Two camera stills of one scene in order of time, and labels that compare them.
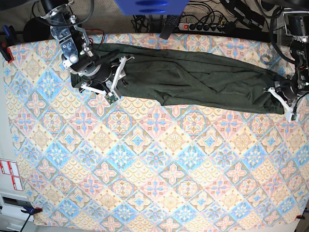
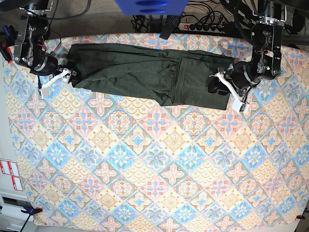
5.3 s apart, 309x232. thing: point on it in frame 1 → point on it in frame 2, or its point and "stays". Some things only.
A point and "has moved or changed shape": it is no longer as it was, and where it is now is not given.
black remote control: x=171 y=22 stays
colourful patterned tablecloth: x=88 y=163 stays
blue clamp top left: x=7 y=39 stays
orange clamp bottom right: x=300 y=217 stays
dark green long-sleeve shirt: x=159 y=74 has moved or changed shape
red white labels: x=10 y=168 stays
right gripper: x=288 y=88 → x=243 y=75
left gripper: x=100 y=72 → x=45 y=65
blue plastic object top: x=152 y=7 stays
